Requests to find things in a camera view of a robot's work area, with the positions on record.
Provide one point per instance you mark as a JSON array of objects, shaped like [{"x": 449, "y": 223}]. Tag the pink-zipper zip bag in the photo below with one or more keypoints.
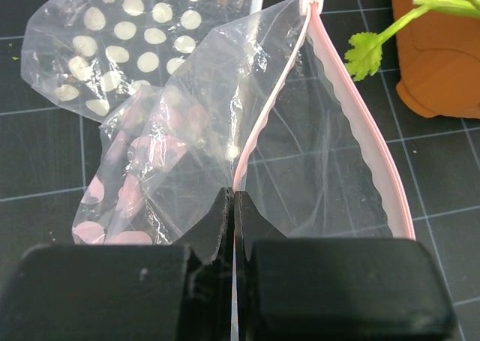
[{"x": 263, "y": 105}]

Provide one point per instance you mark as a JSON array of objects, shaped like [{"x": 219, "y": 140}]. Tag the white-dotted zip bag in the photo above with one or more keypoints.
[{"x": 89, "y": 56}]

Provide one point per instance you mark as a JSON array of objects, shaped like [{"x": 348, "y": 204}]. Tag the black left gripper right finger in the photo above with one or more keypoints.
[{"x": 334, "y": 288}]

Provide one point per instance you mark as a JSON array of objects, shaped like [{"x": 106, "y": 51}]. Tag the orange plastic basket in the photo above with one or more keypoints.
[{"x": 438, "y": 55}]

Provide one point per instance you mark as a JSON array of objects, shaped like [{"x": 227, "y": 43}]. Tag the green celery stalks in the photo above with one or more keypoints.
[{"x": 366, "y": 48}]

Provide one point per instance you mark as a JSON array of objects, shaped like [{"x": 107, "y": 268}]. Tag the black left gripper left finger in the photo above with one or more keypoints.
[{"x": 178, "y": 292}]

